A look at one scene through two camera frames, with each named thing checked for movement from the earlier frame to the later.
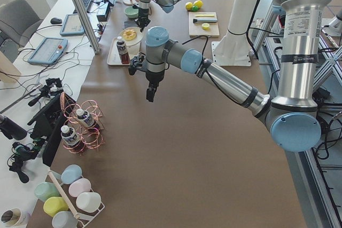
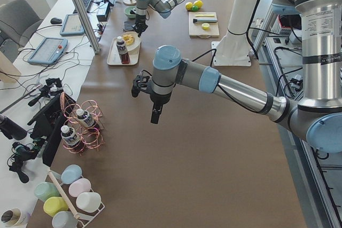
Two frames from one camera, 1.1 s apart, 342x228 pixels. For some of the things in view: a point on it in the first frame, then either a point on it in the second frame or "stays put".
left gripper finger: x=150 y=91 → x=156 y=111
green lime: x=195 y=8 stays put
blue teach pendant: x=49 y=51 stays put
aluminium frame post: x=80 y=13 stays put
